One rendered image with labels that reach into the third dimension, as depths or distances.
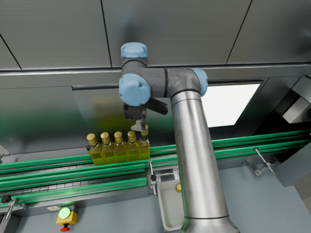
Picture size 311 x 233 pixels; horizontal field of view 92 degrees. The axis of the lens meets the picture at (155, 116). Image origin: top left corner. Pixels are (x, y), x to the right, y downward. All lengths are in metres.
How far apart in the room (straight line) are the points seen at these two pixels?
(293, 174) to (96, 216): 1.14
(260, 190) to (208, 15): 1.02
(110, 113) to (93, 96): 0.12
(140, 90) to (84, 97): 0.41
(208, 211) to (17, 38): 0.70
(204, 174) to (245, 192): 0.88
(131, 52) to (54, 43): 0.31
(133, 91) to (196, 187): 0.23
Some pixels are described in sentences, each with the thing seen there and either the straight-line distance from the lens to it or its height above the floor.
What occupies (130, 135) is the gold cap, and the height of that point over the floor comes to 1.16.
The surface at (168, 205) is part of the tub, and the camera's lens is 0.96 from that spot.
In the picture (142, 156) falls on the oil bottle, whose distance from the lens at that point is 0.81.
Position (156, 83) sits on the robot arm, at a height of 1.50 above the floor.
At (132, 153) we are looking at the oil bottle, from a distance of 0.77.
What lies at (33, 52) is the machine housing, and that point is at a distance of 0.70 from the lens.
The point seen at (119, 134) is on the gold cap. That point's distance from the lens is 0.69.
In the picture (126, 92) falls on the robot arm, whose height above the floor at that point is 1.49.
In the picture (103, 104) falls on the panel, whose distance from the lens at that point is 0.73.
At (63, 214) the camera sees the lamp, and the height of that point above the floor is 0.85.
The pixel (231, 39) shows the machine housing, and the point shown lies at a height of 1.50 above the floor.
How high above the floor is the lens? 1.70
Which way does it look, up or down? 45 degrees down
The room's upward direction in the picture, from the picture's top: 5 degrees clockwise
